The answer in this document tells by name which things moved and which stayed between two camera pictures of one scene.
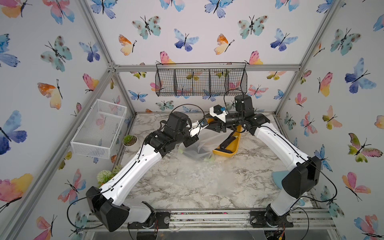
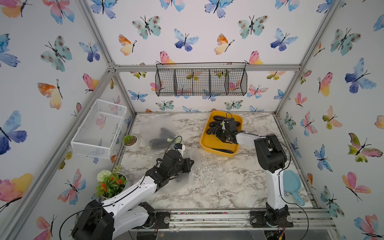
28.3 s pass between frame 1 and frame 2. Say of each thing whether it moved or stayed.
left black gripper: moved
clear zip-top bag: moved
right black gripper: moved
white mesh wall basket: stayed
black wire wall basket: stayed
